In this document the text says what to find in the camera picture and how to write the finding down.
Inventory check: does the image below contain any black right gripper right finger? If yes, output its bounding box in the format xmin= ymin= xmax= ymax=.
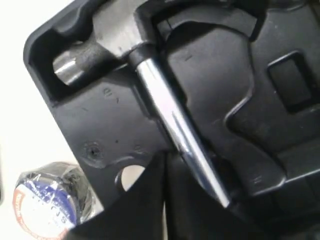
xmin=165 ymin=153 xmax=320 ymax=240

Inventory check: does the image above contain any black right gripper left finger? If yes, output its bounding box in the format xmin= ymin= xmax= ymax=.
xmin=64 ymin=153 xmax=166 ymax=240

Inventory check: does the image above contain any black PVC electrical tape roll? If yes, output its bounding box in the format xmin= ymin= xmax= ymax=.
xmin=12 ymin=162 xmax=104 ymax=240

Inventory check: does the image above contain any black plastic tool case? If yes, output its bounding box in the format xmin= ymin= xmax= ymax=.
xmin=23 ymin=0 xmax=320 ymax=240

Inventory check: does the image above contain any claw hammer black grip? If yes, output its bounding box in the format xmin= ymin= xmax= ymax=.
xmin=53 ymin=0 xmax=266 ymax=209

